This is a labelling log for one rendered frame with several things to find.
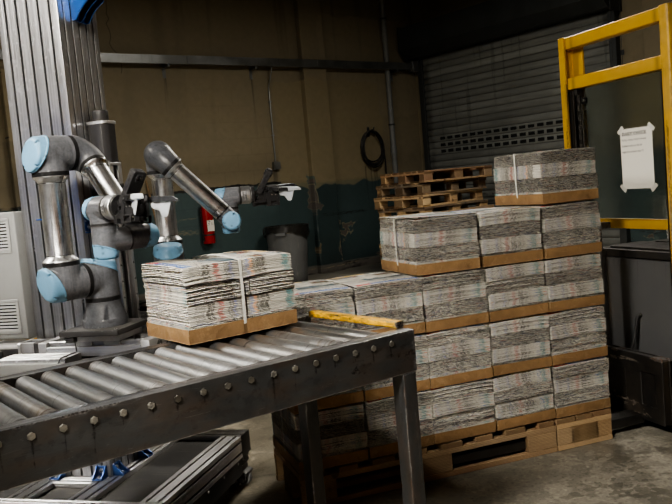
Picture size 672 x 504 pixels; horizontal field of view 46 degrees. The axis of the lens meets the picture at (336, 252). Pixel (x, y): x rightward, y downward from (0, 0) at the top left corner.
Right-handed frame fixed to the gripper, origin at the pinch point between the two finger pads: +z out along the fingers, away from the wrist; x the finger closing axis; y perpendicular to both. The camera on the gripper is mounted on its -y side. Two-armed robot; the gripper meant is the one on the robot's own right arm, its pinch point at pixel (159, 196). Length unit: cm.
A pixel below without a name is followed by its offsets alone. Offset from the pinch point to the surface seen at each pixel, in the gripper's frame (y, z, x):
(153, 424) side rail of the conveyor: 55, 35, 26
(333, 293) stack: 30, -18, -93
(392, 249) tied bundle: 12, -23, -136
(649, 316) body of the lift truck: 43, 44, -249
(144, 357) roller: 45.0, -3.7, 2.0
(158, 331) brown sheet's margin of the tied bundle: 39.4, -17.3, -12.3
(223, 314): 33.6, 4.1, -19.8
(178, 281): 23.9, -0.8, -7.2
